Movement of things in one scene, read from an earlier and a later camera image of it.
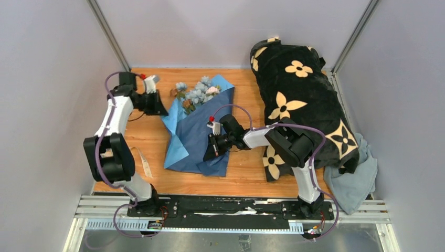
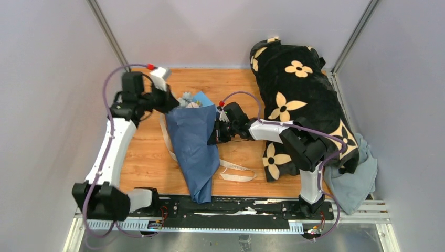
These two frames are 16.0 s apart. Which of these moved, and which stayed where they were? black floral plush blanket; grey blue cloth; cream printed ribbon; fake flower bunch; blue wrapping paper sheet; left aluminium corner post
Moved: cream printed ribbon; fake flower bunch; blue wrapping paper sheet
Stayed: black floral plush blanket; grey blue cloth; left aluminium corner post
